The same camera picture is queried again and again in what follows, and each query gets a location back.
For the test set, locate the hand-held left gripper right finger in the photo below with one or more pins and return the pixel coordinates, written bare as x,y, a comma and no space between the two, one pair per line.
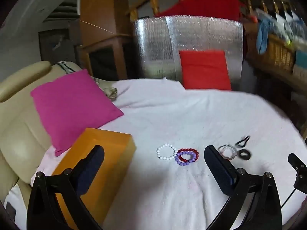
220,172

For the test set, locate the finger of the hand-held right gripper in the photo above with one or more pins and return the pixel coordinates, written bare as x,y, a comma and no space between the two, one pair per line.
296,160

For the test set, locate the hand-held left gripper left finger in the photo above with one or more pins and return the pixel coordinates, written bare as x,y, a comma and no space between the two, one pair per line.
92,170

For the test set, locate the orange cardboard box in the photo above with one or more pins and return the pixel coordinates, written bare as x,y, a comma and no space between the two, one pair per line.
112,153

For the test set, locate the pink cushion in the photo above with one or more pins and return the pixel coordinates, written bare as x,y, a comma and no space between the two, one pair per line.
72,107

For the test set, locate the green patterned cushion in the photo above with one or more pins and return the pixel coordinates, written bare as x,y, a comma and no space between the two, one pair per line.
108,88

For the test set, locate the wooden shelf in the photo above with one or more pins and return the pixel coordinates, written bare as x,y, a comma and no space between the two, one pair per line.
275,75

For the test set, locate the beige leather sofa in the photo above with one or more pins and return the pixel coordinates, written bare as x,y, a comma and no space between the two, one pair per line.
16,124

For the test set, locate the red cushion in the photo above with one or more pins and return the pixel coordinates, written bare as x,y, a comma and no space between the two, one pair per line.
203,69

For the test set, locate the striped cloth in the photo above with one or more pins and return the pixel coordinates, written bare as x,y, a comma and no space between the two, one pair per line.
67,66

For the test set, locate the wicker basket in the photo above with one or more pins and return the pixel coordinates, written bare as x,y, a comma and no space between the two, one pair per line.
278,50

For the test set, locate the blue cloth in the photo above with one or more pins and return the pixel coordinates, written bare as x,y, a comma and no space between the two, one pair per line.
262,36

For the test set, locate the dark framed picture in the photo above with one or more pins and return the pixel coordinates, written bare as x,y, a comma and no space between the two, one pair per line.
55,44

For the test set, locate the silver insulation panel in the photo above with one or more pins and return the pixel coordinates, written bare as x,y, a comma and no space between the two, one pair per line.
156,48

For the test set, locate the wooden cabinet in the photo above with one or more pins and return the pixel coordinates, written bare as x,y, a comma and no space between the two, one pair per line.
100,16

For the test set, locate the red cloth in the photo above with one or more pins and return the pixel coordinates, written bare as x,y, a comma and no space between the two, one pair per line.
206,7

